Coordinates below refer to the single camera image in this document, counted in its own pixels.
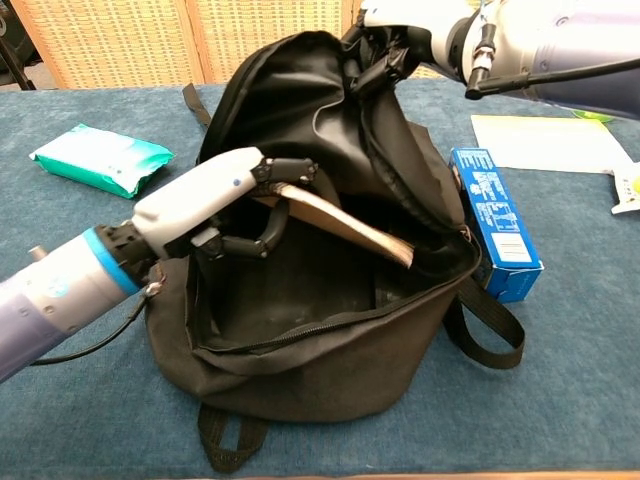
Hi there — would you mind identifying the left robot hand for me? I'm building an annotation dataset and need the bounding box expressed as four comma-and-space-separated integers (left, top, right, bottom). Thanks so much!
132, 145, 321, 261

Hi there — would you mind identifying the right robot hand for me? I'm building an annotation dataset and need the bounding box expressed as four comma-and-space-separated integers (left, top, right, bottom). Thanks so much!
342, 0, 481, 96

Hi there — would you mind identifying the brown spiral notebook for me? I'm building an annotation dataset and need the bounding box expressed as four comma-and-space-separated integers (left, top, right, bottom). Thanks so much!
254, 182, 416, 269

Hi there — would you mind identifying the black backpack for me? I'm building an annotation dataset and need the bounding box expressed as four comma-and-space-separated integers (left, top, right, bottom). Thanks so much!
144, 29, 526, 474

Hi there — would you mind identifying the teal wet wipes pack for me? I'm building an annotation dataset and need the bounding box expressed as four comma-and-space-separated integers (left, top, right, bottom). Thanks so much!
28, 123, 176, 200

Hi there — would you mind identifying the wicker folding screen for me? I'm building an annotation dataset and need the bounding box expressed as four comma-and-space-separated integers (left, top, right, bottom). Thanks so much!
9, 0, 451, 91

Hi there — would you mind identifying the yellow white paper pad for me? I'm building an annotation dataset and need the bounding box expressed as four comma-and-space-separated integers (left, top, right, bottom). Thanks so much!
470, 113, 635, 176

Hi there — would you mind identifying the green chips can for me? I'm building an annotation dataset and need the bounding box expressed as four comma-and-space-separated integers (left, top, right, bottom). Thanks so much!
572, 109, 615, 125

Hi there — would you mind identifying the blue cardboard box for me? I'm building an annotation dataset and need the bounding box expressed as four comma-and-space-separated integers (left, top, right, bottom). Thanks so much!
448, 146, 545, 305

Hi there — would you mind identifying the black tripod stand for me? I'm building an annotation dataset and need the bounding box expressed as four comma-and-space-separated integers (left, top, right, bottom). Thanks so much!
0, 34, 36, 91

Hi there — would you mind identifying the white snack packet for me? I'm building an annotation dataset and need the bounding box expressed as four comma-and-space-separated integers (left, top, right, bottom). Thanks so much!
610, 162, 640, 216

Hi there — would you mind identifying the blue table mat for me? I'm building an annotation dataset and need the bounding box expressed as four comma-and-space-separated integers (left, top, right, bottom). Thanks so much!
0, 79, 640, 476

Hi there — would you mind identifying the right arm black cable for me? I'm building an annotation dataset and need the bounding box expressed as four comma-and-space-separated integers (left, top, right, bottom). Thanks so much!
464, 57, 640, 99

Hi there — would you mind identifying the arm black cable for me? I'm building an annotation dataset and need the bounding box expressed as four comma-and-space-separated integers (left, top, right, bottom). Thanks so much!
29, 279, 166, 366
464, 57, 640, 99

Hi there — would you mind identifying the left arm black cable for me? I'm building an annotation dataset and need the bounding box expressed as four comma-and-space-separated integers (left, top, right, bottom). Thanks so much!
29, 279, 166, 366

